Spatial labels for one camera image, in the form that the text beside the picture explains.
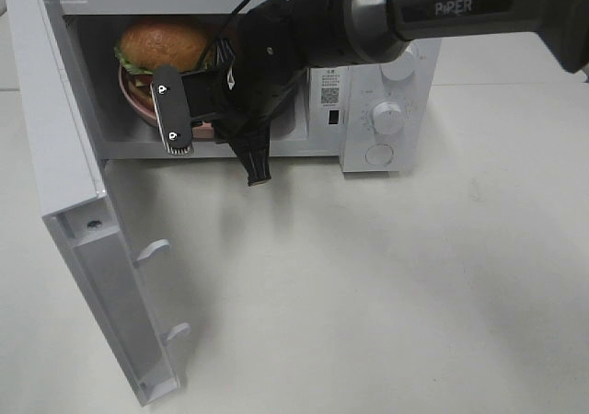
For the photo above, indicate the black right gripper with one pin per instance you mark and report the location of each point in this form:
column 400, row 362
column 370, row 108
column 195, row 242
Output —
column 266, row 72

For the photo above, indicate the pink round plate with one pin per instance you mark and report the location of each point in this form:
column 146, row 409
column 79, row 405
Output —
column 143, row 105

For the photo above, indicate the burger with lettuce and tomato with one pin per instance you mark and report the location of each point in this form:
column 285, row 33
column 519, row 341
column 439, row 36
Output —
column 152, row 41

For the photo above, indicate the white timer knob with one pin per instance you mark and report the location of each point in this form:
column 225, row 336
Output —
column 387, row 118

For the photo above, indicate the round white door button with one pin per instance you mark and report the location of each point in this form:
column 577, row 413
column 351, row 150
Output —
column 379, row 155

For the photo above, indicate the white microwave door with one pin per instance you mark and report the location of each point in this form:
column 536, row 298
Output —
column 76, row 202

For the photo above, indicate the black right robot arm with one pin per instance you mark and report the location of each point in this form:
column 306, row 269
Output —
column 335, row 33

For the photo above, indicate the white warning label sticker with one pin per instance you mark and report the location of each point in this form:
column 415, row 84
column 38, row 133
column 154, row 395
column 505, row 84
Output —
column 329, row 87

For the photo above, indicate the white microwave oven body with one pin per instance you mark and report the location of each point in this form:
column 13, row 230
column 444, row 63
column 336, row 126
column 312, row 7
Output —
column 368, row 116

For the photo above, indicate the upper white power knob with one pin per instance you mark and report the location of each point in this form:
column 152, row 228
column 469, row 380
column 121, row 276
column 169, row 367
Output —
column 401, row 68

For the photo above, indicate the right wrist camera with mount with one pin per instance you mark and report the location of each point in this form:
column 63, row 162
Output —
column 182, row 101

